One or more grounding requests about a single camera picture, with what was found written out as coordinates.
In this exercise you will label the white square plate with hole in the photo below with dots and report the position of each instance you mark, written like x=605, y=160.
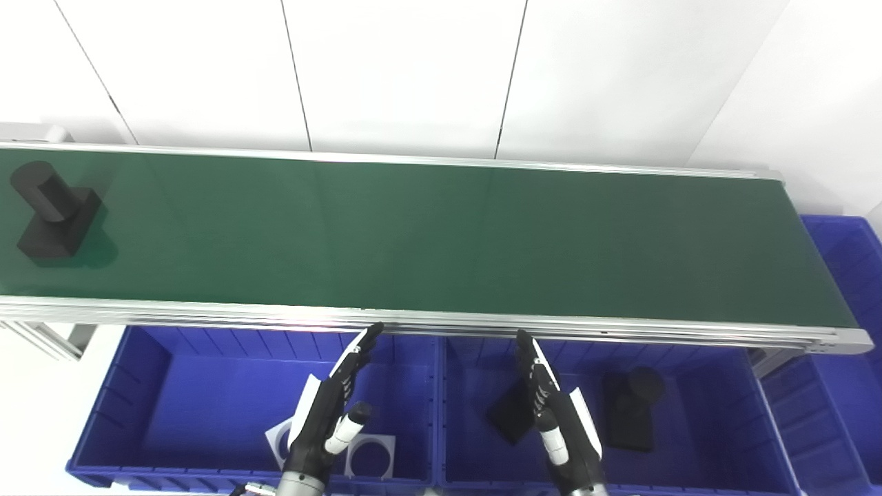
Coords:
x=275, y=437
x=382, y=444

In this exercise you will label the green conveyor belt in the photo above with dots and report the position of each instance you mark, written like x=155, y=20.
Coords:
x=441, y=234

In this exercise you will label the black cylinder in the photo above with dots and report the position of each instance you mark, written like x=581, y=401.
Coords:
x=630, y=420
x=55, y=220
x=510, y=413

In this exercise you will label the grey conveyor motor housing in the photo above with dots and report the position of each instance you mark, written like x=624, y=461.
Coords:
x=38, y=132

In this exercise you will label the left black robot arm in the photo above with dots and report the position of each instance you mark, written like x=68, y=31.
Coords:
x=300, y=486

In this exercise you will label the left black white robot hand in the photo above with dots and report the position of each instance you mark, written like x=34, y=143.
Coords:
x=320, y=413

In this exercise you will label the blue plastic bin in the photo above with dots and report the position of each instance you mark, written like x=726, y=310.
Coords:
x=703, y=413
x=207, y=399
x=841, y=386

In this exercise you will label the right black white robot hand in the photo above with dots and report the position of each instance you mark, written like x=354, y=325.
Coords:
x=565, y=427

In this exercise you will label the aluminium conveyor leg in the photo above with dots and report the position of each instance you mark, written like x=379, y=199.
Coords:
x=48, y=337
x=775, y=359

